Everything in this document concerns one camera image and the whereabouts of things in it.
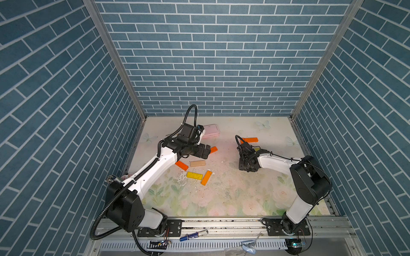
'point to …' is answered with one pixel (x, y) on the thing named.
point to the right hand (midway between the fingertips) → (243, 166)
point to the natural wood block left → (197, 163)
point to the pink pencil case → (211, 131)
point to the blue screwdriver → (190, 236)
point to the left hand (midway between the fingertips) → (207, 149)
